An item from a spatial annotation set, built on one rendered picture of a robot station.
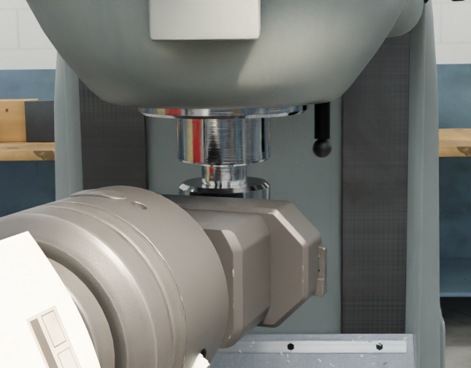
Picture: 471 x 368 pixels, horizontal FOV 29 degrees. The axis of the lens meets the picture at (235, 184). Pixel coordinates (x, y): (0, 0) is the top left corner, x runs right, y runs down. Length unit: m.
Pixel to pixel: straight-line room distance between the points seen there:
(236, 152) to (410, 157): 0.42
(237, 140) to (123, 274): 0.16
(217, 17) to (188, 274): 0.09
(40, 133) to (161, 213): 3.95
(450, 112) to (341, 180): 3.92
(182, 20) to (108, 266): 0.09
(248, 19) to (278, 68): 0.05
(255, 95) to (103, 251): 0.12
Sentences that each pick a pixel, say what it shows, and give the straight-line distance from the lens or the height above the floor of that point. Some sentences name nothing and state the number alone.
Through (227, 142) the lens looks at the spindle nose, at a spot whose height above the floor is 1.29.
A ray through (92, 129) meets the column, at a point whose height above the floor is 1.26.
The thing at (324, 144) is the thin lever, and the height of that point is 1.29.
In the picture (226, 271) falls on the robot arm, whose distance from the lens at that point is 0.37.
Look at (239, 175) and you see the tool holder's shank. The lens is 0.46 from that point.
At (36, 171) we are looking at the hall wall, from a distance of 4.85.
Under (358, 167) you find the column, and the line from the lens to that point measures 0.84.
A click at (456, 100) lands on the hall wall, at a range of 4.76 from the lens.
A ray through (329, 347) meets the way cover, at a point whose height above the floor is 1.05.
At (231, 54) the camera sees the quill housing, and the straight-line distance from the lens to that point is 0.37.
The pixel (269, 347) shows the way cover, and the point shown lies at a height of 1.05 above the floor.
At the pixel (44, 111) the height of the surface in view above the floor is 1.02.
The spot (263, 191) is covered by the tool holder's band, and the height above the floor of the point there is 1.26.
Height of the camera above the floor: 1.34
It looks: 9 degrees down
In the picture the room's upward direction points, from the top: 1 degrees counter-clockwise
